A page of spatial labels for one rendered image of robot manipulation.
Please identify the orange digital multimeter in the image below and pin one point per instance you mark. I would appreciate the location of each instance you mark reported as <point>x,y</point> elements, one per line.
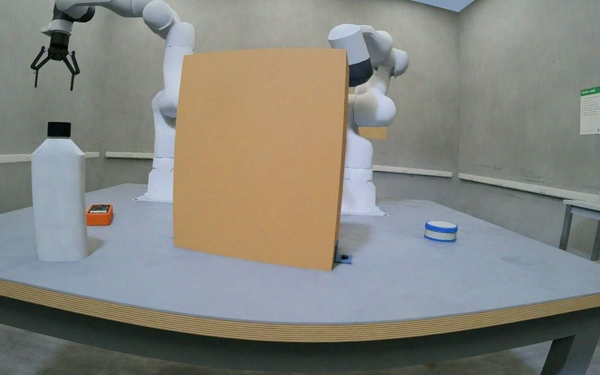
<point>99,215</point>

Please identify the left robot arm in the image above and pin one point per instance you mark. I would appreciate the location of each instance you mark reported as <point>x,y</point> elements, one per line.
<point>367,49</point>

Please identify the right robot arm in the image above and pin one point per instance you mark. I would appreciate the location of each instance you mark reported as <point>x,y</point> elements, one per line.
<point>180,41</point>

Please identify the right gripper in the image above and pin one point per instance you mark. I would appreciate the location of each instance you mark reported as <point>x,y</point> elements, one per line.
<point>58,50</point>

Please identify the white and blue round tin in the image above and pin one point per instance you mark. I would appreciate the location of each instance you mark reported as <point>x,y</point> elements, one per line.
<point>440,232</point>

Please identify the white bottle with black cap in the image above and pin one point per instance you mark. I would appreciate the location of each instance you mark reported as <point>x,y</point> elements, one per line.
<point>58,193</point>

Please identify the tan rectangular panel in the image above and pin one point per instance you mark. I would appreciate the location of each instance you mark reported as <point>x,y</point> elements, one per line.
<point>259,155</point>

